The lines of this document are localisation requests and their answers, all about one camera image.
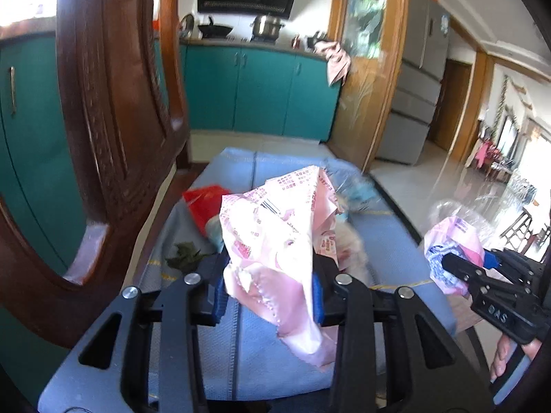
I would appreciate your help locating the dark wooden lattice chair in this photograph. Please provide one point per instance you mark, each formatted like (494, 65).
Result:
(527, 236)

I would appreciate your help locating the red plastic bag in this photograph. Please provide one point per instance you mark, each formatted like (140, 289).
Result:
(202, 206)

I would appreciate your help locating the white crumpled tissue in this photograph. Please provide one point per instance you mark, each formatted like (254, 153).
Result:
(355, 254)

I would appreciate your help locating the black wok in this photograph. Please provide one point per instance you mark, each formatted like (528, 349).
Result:
(215, 30)

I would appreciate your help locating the green leaf scrap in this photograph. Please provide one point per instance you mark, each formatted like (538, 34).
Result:
(187, 258)

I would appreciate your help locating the carved wooden chair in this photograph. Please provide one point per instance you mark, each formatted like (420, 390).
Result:
(112, 116)

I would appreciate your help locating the small red bottle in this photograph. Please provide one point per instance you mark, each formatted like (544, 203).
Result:
(295, 43)

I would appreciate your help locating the large pink printed plastic bag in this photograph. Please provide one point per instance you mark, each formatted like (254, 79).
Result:
(275, 245)

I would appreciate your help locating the clear wrapper with teal print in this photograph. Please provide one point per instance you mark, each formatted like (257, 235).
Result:
(357, 191)

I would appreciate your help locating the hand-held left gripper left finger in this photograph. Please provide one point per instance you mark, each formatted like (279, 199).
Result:
(219, 301)

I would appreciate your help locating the clear plastic bag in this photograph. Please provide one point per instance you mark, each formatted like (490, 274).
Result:
(486, 223)

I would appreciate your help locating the blue striped seat cushion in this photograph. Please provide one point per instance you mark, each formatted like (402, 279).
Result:
(254, 352)

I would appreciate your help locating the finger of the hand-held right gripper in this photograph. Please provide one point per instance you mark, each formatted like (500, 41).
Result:
(506, 260)
(460, 266)

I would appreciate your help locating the brown wooden room door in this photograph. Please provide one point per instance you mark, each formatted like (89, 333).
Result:
(450, 103)

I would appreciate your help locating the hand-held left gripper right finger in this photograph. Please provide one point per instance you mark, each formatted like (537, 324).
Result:
(317, 301)

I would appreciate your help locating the grey refrigerator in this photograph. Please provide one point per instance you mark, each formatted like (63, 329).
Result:
(413, 81)

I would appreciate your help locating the steel cooking pot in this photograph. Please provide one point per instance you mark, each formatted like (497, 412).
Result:
(267, 26)

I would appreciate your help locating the pink hanging cloth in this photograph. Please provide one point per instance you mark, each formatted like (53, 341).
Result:
(338, 62)

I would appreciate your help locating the person's right hand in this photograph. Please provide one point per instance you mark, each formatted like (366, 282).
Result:
(501, 357)

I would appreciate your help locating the pink hanging clothes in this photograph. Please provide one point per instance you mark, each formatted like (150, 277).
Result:
(484, 155)

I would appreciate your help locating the pink and blue wrapper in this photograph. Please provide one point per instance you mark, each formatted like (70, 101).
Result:
(452, 241)

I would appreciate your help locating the wooden glass door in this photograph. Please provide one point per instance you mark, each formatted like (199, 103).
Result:
(366, 73)

